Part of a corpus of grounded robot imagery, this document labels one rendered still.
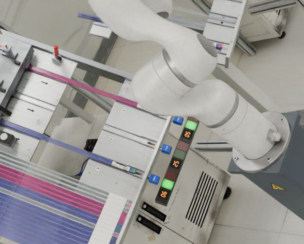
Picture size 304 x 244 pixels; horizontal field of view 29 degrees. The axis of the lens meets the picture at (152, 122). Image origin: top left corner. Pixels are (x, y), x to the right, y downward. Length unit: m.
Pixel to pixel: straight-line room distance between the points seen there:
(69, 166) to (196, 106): 1.15
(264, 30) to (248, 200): 0.86
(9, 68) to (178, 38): 0.84
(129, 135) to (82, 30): 2.28
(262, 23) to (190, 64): 1.56
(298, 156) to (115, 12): 0.65
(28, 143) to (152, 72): 0.72
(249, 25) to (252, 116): 1.45
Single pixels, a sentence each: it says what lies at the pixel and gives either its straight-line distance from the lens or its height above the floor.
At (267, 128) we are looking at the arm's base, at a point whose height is 0.76.
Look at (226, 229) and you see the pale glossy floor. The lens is 2.62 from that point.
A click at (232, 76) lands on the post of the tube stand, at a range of 2.29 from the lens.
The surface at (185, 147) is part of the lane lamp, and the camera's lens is 1.97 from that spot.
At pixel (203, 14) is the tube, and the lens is 2.05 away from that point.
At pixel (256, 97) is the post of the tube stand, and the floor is 0.33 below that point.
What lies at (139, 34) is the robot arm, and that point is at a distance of 1.40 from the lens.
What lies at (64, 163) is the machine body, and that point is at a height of 0.62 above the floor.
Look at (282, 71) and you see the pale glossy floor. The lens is 2.91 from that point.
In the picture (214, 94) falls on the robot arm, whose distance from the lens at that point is 1.49.
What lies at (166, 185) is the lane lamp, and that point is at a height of 0.66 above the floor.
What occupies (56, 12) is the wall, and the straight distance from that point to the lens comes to 4.11.
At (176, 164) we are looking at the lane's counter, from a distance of 1.95.
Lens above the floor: 1.82
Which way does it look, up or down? 32 degrees down
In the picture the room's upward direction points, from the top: 54 degrees counter-clockwise
